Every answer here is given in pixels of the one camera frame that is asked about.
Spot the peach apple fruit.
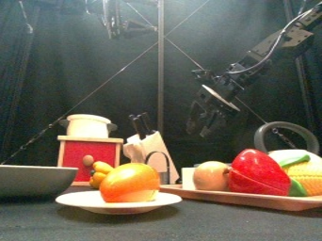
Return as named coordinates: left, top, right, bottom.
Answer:
left=193, top=160, right=233, bottom=191

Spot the metal frame pole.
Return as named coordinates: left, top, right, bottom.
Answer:
left=157, top=0, right=165, bottom=135

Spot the red bell pepper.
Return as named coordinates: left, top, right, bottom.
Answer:
left=227, top=148, right=293, bottom=197

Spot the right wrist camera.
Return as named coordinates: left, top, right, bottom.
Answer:
left=191, top=68, right=217, bottom=84

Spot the yellow toy bell pepper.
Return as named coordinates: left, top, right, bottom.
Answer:
left=89, top=160, right=117, bottom=189

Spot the black handled toy knife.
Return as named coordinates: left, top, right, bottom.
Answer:
left=129, top=114, right=139, bottom=137
left=141, top=111, right=158, bottom=135
left=134, top=116, right=147, bottom=139

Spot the orange toy carrot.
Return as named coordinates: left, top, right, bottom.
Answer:
left=98, top=162, right=162, bottom=203

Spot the white knife block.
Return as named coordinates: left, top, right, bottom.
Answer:
left=122, top=130, right=182, bottom=185

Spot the white oval plate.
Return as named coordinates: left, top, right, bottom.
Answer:
left=54, top=190, right=183, bottom=216

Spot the white sliced toy block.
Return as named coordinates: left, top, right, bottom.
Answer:
left=181, top=167, right=199, bottom=191

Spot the toy corn with green husk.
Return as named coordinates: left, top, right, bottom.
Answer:
left=278, top=153, right=322, bottom=198

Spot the pink serving tray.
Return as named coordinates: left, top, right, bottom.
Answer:
left=159, top=184, right=322, bottom=212

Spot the white pot with grey handles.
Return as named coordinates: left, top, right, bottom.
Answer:
left=58, top=113, right=118, bottom=139

